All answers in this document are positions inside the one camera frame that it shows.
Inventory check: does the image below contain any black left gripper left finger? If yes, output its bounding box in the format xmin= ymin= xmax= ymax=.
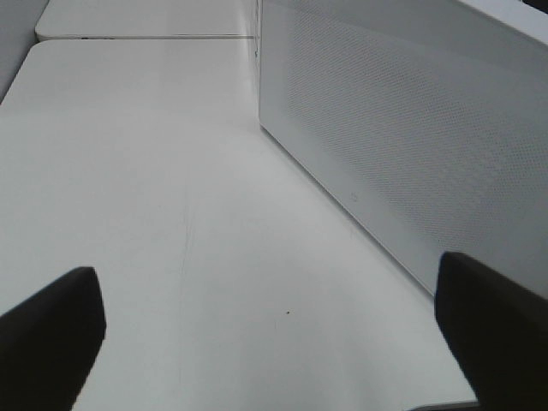
xmin=1 ymin=267 xmax=106 ymax=410

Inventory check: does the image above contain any white microwave door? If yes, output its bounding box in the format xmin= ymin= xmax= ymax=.
xmin=259 ymin=1 xmax=547 ymax=295

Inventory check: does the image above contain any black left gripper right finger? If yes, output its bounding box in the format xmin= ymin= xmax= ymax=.
xmin=434 ymin=252 xmax=547 ymax=410

